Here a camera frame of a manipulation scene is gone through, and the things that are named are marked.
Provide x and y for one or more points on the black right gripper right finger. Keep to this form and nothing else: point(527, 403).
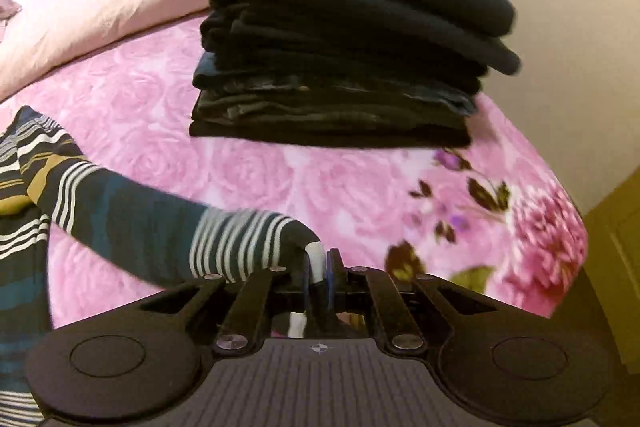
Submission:
point(494, 360)

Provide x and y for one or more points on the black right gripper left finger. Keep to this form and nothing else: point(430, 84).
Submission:
point(139, 360)

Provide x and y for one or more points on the pink floral bedspread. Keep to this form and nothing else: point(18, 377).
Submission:
point(491, 217)

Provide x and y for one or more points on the striped knit sweater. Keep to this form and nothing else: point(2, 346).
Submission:
point(157, 237)

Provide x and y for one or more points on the stack of dark folded clothes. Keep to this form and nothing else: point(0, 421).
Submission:
point(348, 73)

